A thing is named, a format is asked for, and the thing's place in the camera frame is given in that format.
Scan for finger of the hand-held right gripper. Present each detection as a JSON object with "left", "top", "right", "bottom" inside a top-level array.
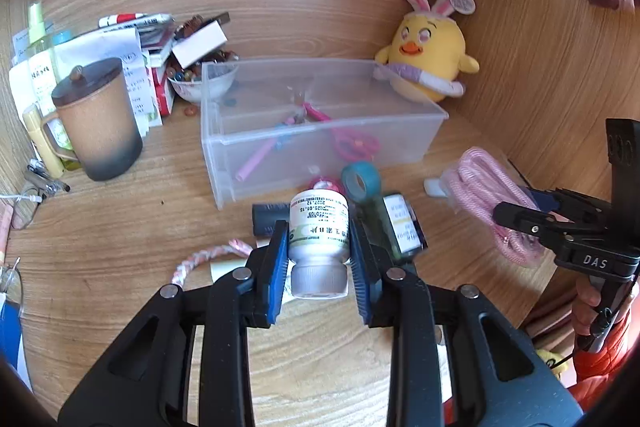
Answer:
[
  {"left": 527, "top": 188, "right": 613, "bottom": 228},
  {"left": 492, "top": 201, "right": 596, "bottom": 253}
]

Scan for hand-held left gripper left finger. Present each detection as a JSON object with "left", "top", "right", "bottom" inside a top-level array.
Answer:
[{"left": 57, "top": 223, "right": 293, "bottom": 427}]

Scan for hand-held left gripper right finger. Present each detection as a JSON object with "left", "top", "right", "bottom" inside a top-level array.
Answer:
[{"left": 350, "top": 222, "right": 586, "bottom": 427}]

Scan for dark cylindrical tube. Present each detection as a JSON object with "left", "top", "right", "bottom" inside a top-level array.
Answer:
[{"left": 251, "top": 203, "right": 291, "bottom": 238}]

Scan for white medicine bottle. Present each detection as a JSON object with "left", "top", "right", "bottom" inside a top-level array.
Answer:
[{"left": 287, "top": 189, "right": 351, "bottom": 299}]

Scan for pink braided cord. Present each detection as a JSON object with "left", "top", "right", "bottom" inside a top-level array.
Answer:
[{"left": 447, "top": 147, "right": 543, "bottom": 269}]

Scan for dark green labelled bottle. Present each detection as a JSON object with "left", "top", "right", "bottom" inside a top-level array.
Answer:
[{"left": 357, "top": 192, "right": 429, "bottom": 263}]

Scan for pink white braided bracelet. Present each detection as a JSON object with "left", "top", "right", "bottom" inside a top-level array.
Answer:
[{"left": 171, "top": 239, "right": 255, "bottom": 285}]

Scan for teal tape roll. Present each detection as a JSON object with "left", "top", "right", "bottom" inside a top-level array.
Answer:
[{"left": 341, "top": 161, "right": 382, "bottom": 200}]

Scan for clear plastic bin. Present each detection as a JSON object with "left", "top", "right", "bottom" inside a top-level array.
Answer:
[{"left": 200, "top": 58, "right": 449, "bottom": 210}]

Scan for person's right forearm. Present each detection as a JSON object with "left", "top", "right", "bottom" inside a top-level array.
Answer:
[{"left": 567, "top": 287, "right": 640, "bottom": 410}]

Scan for person's right hand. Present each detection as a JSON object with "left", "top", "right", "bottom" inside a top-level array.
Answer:
[{"left": 570, "top": 279, "right": 604, "bottom": 337}]

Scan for white plug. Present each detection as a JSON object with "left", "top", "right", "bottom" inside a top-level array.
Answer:
[{"left": 424, "top": 178, "right": 452, "bottom": 198}]

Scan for pink pen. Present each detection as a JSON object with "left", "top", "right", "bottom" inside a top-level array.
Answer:
[{"left": 235, "top": 137, "right": 278, "bottom": 182}]

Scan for pink plastic clip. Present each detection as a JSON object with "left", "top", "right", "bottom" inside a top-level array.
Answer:
[{"left": 282, "top": 103, "right": 331, "bottom": 128}]

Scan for yellow chick plush toy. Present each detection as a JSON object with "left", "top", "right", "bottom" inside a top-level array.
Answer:
[{"left": 374, "top": 0, "right": 481, "bottom": 102}]

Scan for white bowl of beads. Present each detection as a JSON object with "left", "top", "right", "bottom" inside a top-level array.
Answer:
[{"left": 167, "top": 59, "right": 240, "bottom": 105}]

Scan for brown mug with lid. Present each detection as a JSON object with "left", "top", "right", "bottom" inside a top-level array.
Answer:
[{"left": 41, "top": 57, "right": 144, "bottom": 182}]

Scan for white rectangular box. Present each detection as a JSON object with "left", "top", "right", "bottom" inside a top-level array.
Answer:
[{"left": 171, "top": 21, "right": 228, "bottom": 68}]

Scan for eyeglasses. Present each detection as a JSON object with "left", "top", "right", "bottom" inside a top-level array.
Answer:
[{"left": 0, "top": 257, "right": 25, "bottom": 308}]

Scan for pale yellow cup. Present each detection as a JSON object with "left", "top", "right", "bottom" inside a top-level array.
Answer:
[{"left": 22, "top": 104, "right": 66, "bottom": 178}]

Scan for blue white booklet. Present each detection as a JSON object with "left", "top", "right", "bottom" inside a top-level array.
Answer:
[{"left": 0, "top": 297, "right": 32, "bottom": 390}]

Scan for red white marker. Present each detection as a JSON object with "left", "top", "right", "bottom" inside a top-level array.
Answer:
[{"left": 97, "top": 13, "right": 173, "bottom": 28}]

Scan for yellow-green spray bottle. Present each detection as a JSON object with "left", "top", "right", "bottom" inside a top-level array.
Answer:
[{"left": 25, "top": 2, "right": 63, "bottom": 118}]

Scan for white cable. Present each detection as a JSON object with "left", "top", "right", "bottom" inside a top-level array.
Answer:
[{"left": 0, "top": 187, "right": 43, "bottom": 228}]

